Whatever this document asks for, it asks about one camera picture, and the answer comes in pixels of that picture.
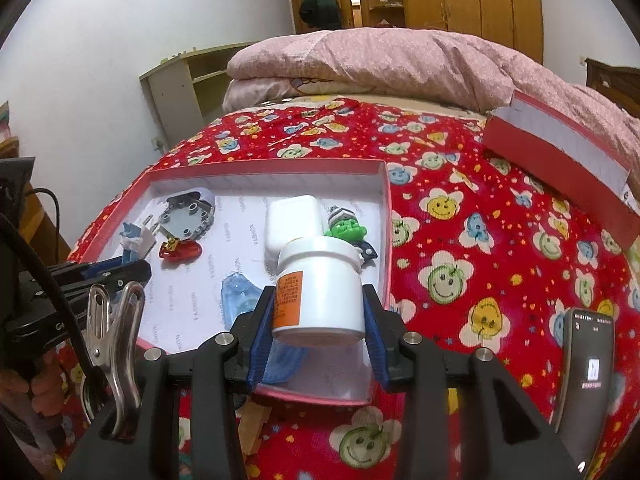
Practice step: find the dark wooden nightstand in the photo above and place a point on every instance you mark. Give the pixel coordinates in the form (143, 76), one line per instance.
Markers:
(615, 85)

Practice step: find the person's left hand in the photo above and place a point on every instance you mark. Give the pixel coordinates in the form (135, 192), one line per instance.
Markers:
(45, 390)

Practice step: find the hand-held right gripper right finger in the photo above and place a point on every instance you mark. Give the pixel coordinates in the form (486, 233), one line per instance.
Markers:
(374, 342)

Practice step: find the small wooden block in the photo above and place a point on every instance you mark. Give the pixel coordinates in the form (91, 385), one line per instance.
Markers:
(250, 430)

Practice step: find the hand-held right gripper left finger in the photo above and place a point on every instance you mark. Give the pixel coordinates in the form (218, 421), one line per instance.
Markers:
(262, 342)

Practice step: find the green toy figure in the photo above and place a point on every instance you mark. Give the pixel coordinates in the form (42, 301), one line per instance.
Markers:
(347, 230)

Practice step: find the red flower printed blanket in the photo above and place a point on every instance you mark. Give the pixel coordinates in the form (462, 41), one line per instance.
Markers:
(475, 260)

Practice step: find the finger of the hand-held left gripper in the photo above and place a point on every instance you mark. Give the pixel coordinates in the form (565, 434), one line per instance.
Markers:
(130, 276)
(100, 267)

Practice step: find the red cardboard box tray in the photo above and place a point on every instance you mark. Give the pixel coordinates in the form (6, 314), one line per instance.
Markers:
(200, 285)

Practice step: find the blue correction tape dispenser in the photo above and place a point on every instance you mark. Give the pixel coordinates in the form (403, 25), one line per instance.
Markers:
(240, 295)

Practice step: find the black smartphone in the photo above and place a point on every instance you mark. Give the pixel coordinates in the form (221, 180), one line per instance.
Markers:
(590, 385)

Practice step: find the small red toy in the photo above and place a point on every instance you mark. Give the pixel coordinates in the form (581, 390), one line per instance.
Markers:
(181, 251)

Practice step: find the white charger plug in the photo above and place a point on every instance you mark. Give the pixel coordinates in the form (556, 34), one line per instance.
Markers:
(142, 240)

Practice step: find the beige bookshelf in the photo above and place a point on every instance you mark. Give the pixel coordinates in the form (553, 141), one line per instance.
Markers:
(170, 95)

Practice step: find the white earbuds case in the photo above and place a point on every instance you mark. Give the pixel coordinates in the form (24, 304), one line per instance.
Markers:
(292, 222)

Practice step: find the red cardboard box lid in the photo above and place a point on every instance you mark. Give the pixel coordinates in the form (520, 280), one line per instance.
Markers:
(550, 160)

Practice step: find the stack of books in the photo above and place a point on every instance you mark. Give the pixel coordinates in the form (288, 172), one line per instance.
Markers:
(4, 120)

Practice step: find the pink quilt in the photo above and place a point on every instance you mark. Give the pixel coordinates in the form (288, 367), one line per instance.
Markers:
(400, 60)

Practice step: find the wooden desk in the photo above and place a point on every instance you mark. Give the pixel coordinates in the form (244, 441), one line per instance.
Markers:
(40, 225)

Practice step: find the silver metal clip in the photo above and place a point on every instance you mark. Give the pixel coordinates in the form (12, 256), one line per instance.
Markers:
(127, 330)

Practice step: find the grey plastic part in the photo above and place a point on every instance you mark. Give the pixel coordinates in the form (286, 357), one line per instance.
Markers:
(185, 215)

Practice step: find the white jar orange label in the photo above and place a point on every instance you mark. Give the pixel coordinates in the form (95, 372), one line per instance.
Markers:
(325, 290)

